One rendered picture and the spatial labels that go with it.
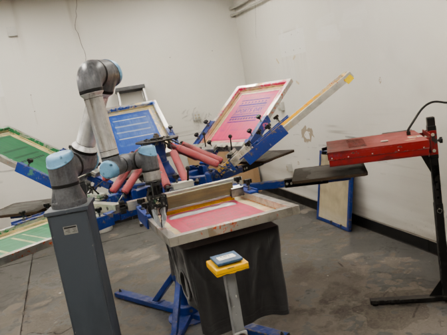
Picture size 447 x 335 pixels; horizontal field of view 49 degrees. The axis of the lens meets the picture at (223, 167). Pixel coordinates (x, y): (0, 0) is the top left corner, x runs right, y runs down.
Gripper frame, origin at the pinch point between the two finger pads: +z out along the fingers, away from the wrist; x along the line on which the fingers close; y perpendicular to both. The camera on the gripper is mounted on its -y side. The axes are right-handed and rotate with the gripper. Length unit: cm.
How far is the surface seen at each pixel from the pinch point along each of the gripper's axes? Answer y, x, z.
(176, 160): -95, 33, -18
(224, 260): 43.0, 13.5, 9.7
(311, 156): -285, 227, 26
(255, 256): 12.1, 36.3, 21.9
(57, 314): -199, -65, 94
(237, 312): 41, 15, 31
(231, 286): 41.1, 14.8, 20.5
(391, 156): -29, 144, 0
